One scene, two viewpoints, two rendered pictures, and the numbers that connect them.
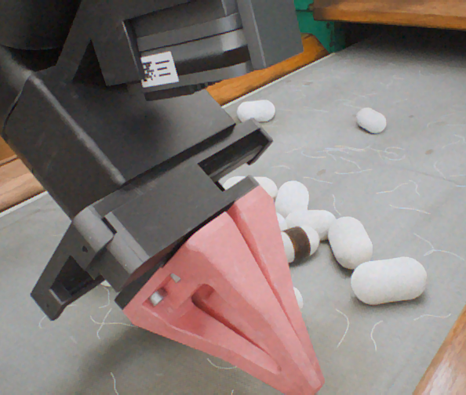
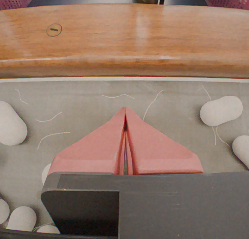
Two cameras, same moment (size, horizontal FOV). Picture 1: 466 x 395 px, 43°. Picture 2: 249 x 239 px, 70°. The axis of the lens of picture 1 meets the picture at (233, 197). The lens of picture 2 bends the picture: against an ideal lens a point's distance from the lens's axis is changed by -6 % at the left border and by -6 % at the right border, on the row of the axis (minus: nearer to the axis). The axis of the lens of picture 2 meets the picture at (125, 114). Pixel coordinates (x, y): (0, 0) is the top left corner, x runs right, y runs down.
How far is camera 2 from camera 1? 0.20 m
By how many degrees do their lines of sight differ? 72
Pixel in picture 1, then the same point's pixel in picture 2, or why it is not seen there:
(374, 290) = (21, 123)
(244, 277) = (154, 134)
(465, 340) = (60, 51)
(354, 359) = (74, 119)
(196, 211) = (182, 186)
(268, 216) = (81, 148)
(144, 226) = not seen: outside the picture
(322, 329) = (59, 148)
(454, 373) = (88, 48)
